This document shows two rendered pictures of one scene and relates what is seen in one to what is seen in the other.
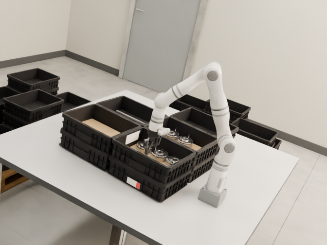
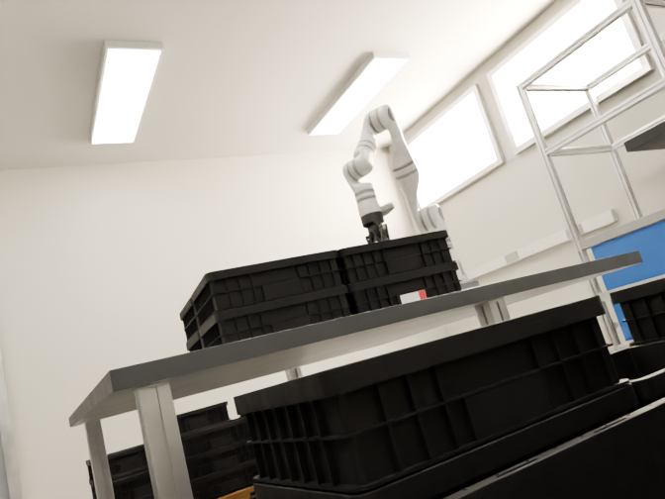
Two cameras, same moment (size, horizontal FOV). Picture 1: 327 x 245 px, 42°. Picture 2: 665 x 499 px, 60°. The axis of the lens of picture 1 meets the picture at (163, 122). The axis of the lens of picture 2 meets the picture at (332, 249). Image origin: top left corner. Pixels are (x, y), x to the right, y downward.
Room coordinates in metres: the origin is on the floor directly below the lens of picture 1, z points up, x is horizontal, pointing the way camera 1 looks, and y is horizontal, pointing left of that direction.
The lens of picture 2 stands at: (1.20, 1.63, 0.59)
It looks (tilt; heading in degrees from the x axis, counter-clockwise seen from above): 12 degrees up; 306
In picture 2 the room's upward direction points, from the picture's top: 16 degrees counter-clockwise
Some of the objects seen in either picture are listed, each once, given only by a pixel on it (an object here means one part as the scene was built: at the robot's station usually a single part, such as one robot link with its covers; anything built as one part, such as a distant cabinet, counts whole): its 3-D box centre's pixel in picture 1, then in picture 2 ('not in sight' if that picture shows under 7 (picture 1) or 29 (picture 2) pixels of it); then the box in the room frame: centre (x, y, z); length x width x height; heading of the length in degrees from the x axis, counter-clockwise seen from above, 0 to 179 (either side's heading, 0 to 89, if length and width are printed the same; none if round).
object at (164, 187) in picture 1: (149, 170); (390, 301); (2.19, 0.02, 0.76); 0.40 x 0.30 x 0.12; 61
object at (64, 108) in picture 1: (63, 117); not in sight; (3.59, 0.91, 0.31); 0.40 x 0.30 x 0.34; 156
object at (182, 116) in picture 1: (202, 130); not in sight; (2.71, -0.27, 0.87); 0.40 x 0.30 x 0.11; 61
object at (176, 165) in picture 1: (154, 147); (376, 255); (2.19, 0.02, 0.92); 0.40 x 0.30 x 0.02; 61
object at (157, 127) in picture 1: (158, 125); (373, 206); (2.15, 0.02, 1.08); 0.11 x 0.09 x 0.06; 57
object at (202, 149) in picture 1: (181, 134); not in sight; (2.45, -0.13, 0.92); 0.40 x 0.30 x 0.02; 61
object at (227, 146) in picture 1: (225, 150); (433, 227); (2.14, -0.37, 1.01); 0.09 x 0.09 x 0.17; 12
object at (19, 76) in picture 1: (32, 97); not in sight; (3.75, 1.27, 0.37); 0.40 x 0.30 x 0.45; 156
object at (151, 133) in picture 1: (153, 135); (374, 227); (2.16, 0.04, 1.01); 0.08 x 0.08 x 0.09
